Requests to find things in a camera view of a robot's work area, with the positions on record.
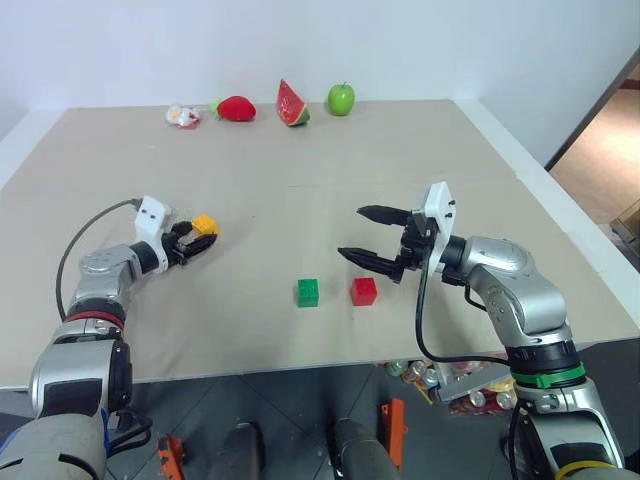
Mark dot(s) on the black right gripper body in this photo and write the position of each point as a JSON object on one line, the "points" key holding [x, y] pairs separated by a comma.
{"points": [[415, 245]]}

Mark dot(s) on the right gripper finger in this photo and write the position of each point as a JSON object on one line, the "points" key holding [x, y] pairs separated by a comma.
{"points": [[370, 261], [385, 215]]}

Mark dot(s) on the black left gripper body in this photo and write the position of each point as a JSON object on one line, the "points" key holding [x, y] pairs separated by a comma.
{"points": [[172, 247]]}

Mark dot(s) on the yellow toy cube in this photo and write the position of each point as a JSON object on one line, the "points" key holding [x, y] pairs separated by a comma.
{"points": [[205, 224]]}

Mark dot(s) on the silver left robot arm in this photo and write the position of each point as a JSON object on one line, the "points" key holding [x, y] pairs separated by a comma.
{"points": [[95, 370]]}

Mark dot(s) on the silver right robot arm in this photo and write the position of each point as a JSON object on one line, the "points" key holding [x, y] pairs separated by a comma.
{"points": [[525, 300]]}

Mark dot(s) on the red toy cube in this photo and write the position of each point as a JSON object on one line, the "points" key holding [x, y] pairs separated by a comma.
{"points": [[363, 292]]}

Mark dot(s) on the green toy cube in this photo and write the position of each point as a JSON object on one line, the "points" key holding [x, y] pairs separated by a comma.
{"points": [[308, 293]]}

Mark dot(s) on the beige table cover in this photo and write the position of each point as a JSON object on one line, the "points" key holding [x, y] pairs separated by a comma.
{"points": [[280, 165]]}

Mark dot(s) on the small white red toy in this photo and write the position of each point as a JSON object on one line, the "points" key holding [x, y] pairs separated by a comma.
{"points": [[182, 116]]}

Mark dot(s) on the green toy apple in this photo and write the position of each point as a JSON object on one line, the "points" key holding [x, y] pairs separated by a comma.
{"points": [[341, 100]]}

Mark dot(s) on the pile of drink cans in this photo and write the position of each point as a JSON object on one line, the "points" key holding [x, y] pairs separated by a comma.
{"points": [[425, 372]]}

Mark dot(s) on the red plush strawberry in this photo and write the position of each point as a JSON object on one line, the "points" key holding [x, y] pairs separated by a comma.
{"points": [[237, 109]]}

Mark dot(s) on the toy watermelon slice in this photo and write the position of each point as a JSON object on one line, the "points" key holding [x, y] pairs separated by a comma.
{"points": [[291, 106]]}

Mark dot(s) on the grey flat box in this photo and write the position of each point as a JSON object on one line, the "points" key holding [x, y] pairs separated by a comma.
{"points": [[467, 382]]}

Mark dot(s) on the orange clamp tool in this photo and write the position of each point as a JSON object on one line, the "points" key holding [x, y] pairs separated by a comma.
{"points": [[396, 430]]}

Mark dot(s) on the dark rounded shape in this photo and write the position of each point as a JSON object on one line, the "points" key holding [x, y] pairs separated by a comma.
{"points": [[362, 450], [237, 452]]}

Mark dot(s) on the orange black tool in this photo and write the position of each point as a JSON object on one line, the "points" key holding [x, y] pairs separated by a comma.
{"points": [[172, 457]]}

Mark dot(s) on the brown cardboard box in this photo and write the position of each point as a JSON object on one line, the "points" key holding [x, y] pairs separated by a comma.
{"points": [[627, 222]]}

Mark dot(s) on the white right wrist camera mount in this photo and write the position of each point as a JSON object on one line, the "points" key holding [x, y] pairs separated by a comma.
{"points": [[437, 220]]}

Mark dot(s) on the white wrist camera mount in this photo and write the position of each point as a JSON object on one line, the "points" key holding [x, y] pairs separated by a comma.
{"points": [[150, 220], [437, 220]]}

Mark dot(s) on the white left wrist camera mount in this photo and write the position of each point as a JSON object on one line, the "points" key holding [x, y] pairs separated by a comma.
{"points": [[150, 220]]}

